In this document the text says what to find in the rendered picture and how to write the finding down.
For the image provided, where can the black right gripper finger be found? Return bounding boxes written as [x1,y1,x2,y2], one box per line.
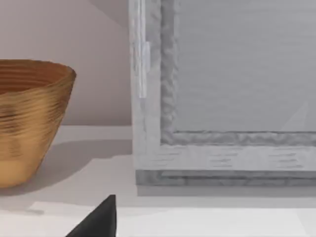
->
[65,194,117,237]

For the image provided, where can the grey cabinet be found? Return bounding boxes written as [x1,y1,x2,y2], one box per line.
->
[128,0,316,197]

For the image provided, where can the brown ribbed wooden bowl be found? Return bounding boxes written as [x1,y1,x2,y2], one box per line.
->
[0,59,77,189]

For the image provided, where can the grey cabinet door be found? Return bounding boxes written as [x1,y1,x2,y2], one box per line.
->
[159,0,316,146]

